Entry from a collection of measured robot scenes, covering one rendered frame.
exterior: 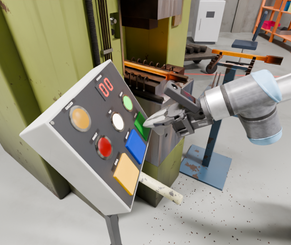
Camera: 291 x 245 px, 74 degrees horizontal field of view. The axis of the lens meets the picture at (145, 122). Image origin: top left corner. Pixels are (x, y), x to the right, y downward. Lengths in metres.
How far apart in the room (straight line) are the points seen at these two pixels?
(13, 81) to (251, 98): 1.03
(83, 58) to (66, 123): 0.42
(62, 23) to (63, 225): 1.32
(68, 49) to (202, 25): 5.22
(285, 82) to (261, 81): 0.22
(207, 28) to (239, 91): 5.35
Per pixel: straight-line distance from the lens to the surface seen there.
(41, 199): 1.84
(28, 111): 1.24
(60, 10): 0.74
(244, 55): 1.49
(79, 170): 0.42
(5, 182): 2.11
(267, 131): 0.61
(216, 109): 0.54
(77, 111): 0.42
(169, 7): 0.93
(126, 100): 0.60
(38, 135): 0.40
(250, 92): 0.53
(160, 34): 1.28
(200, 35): 5.86
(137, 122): 0.61
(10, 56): 1.14
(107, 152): 0.45
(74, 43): 0.75
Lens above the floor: 1.39
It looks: 36 degrees down
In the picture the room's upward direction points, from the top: straight up
